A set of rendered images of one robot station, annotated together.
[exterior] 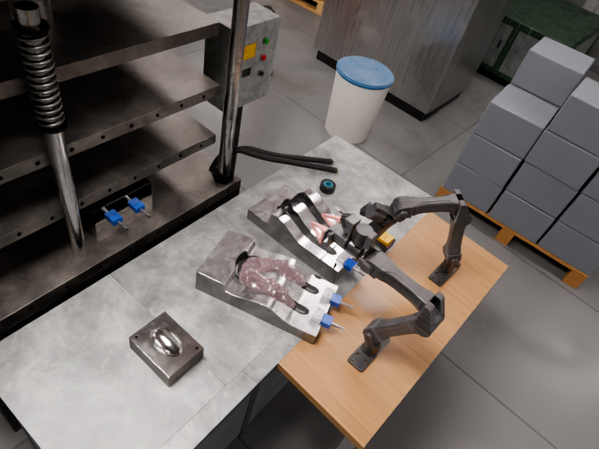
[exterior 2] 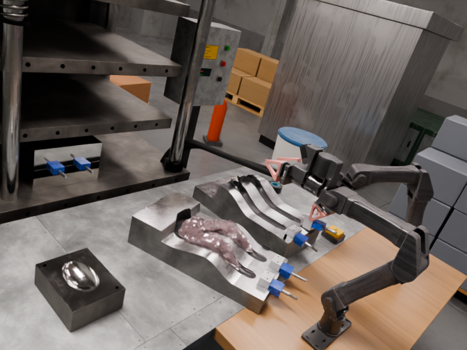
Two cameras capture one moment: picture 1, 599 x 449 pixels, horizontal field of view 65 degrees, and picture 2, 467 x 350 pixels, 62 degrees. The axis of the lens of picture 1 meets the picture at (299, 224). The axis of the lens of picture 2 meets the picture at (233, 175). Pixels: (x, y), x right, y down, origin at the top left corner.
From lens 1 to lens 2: 0.69 m
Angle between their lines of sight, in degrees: 21
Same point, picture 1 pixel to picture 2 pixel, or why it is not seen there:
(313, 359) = (258, 330)
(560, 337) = not seen: outside the picture
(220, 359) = (144, 312)
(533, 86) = (452, 148)
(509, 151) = (438, 200)
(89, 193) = (35, 128)
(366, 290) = (318, 273)
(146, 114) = (110, 62)
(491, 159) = not seen: hidden behind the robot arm
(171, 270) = (104, 223)
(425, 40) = (351, 123)
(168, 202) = (115, 176)
